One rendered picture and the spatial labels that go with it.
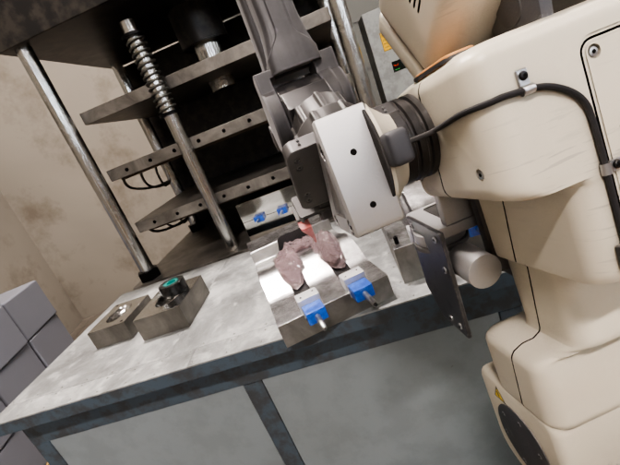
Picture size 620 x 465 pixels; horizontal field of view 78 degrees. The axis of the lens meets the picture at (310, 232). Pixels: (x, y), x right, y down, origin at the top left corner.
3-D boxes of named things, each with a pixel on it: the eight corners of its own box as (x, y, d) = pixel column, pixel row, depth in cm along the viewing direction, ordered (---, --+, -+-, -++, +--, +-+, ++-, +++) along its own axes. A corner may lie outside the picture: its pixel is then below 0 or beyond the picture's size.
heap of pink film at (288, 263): (353, 263, 93) (343, 234, 91) (287, 294, 91) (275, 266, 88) (324, 237, 118) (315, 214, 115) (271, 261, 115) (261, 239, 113)
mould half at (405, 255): (520, 248, 83) (508, 191, 79) (404, 283, 87) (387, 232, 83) (450, 193, 130) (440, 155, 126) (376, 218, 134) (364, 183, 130)
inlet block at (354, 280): (390, 310, 75) (383, 286, 73) (368, 321, 74) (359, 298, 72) (365, 286, 87) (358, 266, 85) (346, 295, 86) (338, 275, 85)
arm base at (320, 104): (284, 155, 35) (403, 107, 36) (260, 106, 40) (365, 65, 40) (303, 211, 42) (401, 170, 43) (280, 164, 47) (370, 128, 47)
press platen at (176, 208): (373, 147, 157) (369, 135, 155) (139, 232, 173) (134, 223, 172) (358, 131, 226) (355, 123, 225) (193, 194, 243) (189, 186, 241)
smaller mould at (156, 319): (190, 326, 109) (178, 305, 106) (144, 340, 111) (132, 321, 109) (209, 292, 127) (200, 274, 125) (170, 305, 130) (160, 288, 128)
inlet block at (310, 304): (341, 334, 73) (332, 311, 72) (317, 346, 73) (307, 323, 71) (323, 306, 86) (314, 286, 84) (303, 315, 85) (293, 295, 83)
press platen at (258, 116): (353, 86, 149) (350, 72, 147) (112, 182, 166) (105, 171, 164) (344, 89, 219) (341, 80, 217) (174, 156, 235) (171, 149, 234)
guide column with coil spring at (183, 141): (267, 311, 179) (129, 17, 140) (256, 314, 180) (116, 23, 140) (268, 304, 184) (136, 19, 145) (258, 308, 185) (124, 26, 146)
